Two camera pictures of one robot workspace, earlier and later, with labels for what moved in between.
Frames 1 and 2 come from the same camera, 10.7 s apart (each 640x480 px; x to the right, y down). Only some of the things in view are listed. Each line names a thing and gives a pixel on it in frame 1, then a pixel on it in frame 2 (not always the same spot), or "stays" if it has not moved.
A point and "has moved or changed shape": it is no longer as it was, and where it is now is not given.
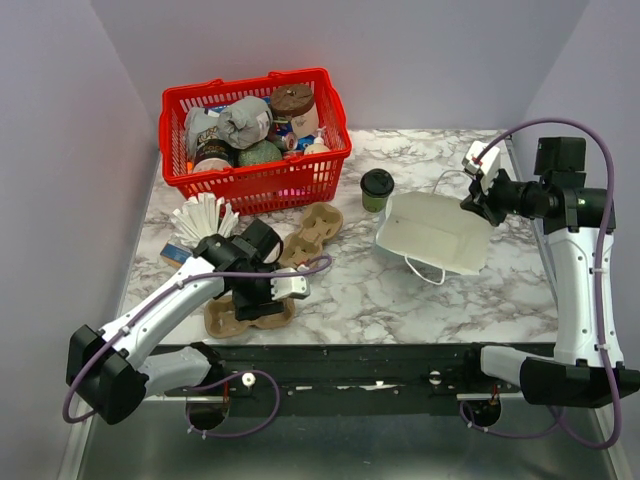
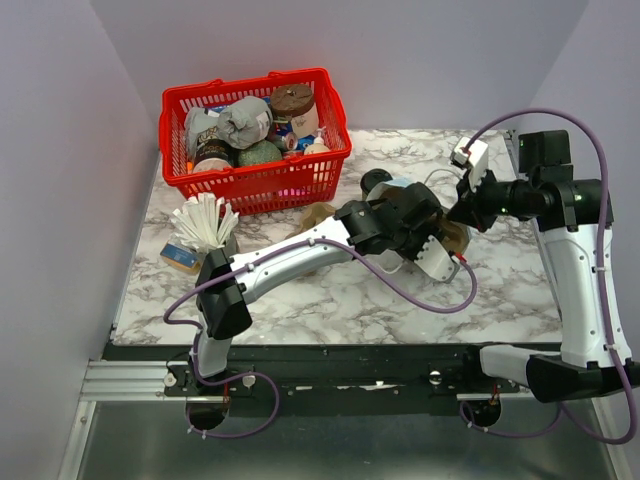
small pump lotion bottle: [318, 146] stays
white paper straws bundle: [199, 219] stays
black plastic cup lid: [377, 183] stays
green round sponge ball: [263, 151] stays
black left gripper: [248, 309] to [425, 230]
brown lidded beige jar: [296, 101] stays
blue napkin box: [174, 255] stays
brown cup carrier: [221, 321] to [453, 235]
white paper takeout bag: [435, 232] has moved or changed shape
